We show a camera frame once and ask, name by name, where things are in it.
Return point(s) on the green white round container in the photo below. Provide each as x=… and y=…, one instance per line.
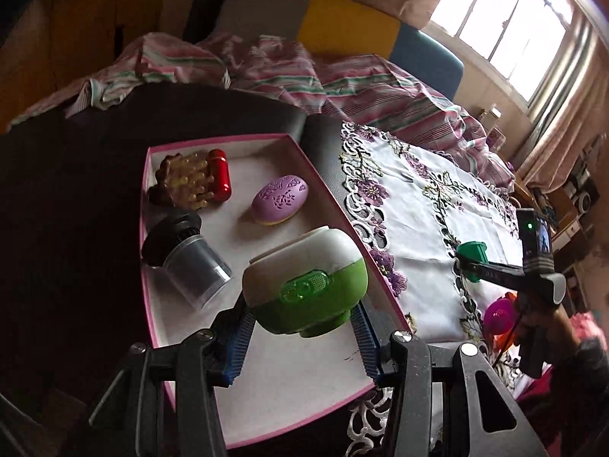
x=304, y=266

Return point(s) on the person's dark red clothing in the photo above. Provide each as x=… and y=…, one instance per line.
x=561, y=419

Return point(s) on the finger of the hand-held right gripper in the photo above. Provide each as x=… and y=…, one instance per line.
x=499, y=270

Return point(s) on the pink plastic ball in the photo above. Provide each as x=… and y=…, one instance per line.
x=499, y=316

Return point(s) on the wooden massage comb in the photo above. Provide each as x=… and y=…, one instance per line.
x=183, y=178

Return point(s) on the white carton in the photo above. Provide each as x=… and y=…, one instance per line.
x=490, y=115

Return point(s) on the wooden desk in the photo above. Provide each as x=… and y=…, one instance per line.
x=568, y=243

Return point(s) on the person's right hand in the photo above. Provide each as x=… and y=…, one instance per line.
x=564, y=335

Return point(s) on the beige window curtain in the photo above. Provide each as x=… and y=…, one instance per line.
x=561, y=104

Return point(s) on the black rolled mat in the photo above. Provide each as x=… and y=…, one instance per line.
x=209, y=4

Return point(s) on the purple packet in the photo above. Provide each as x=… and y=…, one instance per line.
x=497, y=139

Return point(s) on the black-capped grey jar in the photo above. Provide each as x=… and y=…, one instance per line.
x=195, y=262

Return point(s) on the grey yellow blue headboard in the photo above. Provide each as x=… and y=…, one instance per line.
x=347, y=24

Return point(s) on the orange toy block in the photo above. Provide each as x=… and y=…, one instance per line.
x=503, y=341

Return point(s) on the pink green striped blanket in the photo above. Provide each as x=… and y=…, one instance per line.
x=361, y=90

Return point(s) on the silver stereo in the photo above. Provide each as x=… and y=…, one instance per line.
x=584, y=193

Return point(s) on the white embroidered floral tablecloth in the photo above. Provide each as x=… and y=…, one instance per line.
x=428, y=209

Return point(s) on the purple oval patterned case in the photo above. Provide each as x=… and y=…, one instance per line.
x=280, y=197

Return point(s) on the person's right forearm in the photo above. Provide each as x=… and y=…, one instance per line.
x=583, y=366

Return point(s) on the window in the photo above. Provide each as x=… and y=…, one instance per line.
x=499, y=33

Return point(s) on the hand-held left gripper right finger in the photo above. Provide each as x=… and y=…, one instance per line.
x=368, y=342

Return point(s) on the wooden wardrobe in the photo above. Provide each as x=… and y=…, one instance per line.
x=71, y=33

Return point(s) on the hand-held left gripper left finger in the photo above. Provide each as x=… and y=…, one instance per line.
x=242, y=338

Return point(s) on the pink-rimmed white cardboard box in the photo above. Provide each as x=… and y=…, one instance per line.
x=295, y=376

